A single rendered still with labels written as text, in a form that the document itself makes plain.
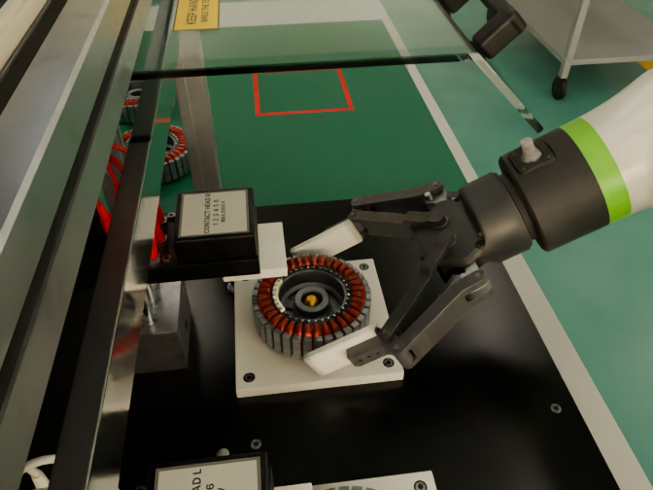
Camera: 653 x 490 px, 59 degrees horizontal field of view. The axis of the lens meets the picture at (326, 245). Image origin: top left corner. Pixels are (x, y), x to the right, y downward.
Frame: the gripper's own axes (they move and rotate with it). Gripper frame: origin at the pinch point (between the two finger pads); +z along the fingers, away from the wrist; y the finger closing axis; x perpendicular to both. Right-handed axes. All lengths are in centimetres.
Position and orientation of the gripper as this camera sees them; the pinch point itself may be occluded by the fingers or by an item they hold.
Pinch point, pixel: (314, 302)
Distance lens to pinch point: 55.0
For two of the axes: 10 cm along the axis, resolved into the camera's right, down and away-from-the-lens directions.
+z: -8.7, 4.3, 2.3
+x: 4.7, 6.1, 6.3
